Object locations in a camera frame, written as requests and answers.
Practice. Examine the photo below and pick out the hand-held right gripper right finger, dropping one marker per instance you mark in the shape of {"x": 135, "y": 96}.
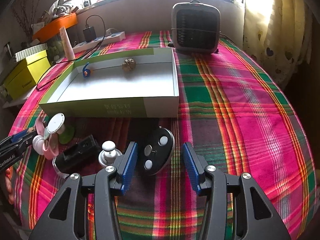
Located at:
{"x": 191, "y": 165}

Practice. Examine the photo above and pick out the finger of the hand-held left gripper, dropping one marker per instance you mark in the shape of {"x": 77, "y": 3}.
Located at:
{"x": 21, "y": 133}
{"x": 20, "y": 146}

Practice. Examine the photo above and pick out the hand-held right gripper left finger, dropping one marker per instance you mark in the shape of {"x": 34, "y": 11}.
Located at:
{"x": 130, "y": 165}

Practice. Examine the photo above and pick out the white round cap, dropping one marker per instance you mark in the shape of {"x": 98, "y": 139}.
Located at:
{"x": 38, "y": 142}

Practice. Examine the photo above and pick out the pink thin strip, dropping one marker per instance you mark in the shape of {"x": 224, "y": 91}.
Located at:
{"x": 40, "y": 126}

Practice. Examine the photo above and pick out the white round knob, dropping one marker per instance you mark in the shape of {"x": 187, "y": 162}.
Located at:
{"x": 108, "y": 146}

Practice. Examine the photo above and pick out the black oval dome with buttons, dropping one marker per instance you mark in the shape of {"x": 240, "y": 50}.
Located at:
{"x": 156, "y": 152}

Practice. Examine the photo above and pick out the black flashlight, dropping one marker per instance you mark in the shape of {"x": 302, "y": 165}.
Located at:
{"x": 75, "y": 153}

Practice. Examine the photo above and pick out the green and white cardboard box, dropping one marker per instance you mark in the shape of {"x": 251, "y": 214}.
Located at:
{"x": 117, "y": 90}

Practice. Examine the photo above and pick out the person's left hand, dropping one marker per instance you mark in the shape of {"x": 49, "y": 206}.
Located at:
{"x": 9, "y": 182}

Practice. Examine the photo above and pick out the pink holder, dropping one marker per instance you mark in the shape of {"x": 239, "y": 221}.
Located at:
{"x": 51, "y": 151}

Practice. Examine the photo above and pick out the white disc on green base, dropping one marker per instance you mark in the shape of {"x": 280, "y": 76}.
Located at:
{"x": 56, "y": 123}

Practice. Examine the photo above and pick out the yellow box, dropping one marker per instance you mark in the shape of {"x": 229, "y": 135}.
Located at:
{"x": 25, "y": 75}

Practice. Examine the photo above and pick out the plaid blanket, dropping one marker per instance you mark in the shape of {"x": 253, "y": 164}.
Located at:
{"x": 237, "y": 105}

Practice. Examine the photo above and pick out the striped box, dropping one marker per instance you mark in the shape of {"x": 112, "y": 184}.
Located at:
{"x": 30, "y": 51}

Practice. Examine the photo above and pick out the blue and orange small toy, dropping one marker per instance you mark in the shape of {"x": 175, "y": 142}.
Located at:
{"x": 86, "y": 72}

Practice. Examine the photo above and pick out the brown walnut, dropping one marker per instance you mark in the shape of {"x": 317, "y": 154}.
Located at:
{"x": 128, "y": 65}

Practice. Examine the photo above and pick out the pink tube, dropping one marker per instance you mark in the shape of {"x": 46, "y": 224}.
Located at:
{"x": 67, "y": 45}

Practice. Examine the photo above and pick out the orange box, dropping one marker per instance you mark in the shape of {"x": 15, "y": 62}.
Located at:
{"x": 55, "y": 26}

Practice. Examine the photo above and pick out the dried branches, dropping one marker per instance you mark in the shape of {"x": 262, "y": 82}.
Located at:
{"x": 25, "y": 17}

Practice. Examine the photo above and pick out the black charger adapter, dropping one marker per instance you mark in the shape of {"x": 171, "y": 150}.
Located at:
{"x": 89, "y": 33}

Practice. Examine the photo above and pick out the white power strip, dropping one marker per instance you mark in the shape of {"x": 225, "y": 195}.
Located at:
{"x": 110, "y": 38}

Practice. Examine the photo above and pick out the white plug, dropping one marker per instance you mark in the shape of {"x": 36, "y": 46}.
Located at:
{"x": 110, "y": 31}

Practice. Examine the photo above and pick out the grey fan heater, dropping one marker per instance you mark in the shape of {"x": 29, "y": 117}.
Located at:
{"x": 196, "y": 27}

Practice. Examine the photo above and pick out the cream heart-pattern curtain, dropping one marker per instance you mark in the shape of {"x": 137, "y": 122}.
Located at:
{"x": 275, "y": 42}

